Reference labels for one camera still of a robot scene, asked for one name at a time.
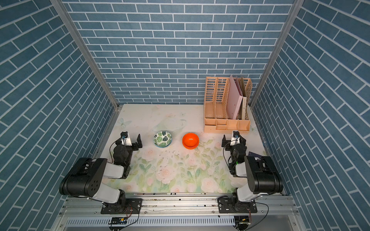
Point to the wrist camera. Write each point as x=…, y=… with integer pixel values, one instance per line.
x=124, y=135
x=235, y=134

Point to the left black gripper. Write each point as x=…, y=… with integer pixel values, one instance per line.
x=134, y=145

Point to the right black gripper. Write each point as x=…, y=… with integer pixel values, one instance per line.
x=229, y=144

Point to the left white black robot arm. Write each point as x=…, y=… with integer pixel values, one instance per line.
x=85, y=177

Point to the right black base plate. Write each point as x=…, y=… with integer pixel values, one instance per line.
x=232, y=205

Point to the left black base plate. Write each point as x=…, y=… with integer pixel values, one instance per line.
x=126, y=206

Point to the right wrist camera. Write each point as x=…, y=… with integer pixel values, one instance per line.
x=235, y=134

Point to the peach desk file organizer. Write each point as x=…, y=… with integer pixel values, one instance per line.
x=215, y=100

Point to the green circuit board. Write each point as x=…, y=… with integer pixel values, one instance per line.
x=118, y=221

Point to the white perforated cable duct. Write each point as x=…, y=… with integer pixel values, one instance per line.
x=155, y=221

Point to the floral table mat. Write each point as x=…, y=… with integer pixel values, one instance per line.
x=177, y=155

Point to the brown folder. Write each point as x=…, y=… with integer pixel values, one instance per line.
x=243, y=106

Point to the dark blue notebook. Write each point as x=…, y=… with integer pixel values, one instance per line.
x=251, y=154

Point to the right base connector box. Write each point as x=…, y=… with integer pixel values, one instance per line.
x=242, y=222

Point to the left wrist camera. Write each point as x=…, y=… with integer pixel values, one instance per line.
x=124, y=135

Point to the pink folder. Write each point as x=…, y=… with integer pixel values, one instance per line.
x=234, y=98

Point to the aluminium mounting rail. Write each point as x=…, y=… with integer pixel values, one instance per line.
x=201, y=204

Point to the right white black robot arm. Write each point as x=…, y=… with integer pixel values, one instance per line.
x=260, y=172

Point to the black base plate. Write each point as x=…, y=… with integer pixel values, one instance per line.
x=232, y=205
x=126, y=206

